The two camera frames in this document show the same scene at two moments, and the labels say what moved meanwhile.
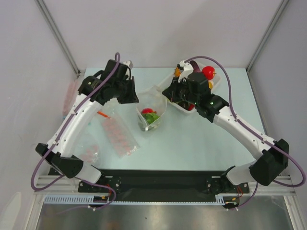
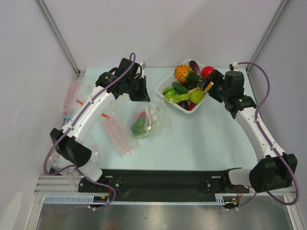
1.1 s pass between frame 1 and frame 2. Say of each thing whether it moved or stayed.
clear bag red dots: stayed
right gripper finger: moved
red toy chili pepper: stayed
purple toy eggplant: stayed
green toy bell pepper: moved
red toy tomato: moved
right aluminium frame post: stayed
